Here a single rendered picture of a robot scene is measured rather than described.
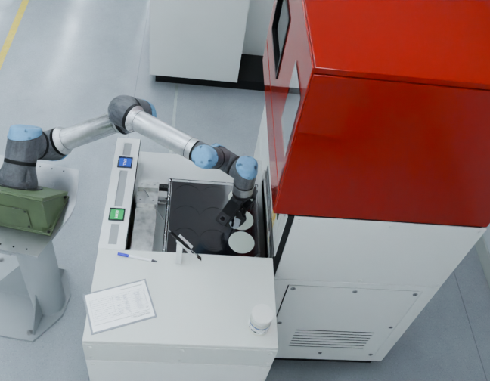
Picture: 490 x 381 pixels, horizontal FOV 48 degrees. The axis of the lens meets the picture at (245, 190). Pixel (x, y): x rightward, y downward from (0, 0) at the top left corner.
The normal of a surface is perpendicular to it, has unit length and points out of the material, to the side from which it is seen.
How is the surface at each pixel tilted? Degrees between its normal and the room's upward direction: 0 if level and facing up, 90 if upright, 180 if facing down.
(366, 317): 90
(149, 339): 0
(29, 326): 0
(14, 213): 90
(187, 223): 0
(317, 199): 90
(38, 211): 90
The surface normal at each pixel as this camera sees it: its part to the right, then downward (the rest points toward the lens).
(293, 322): 0.02, 0.77
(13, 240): 0.13, -0.63
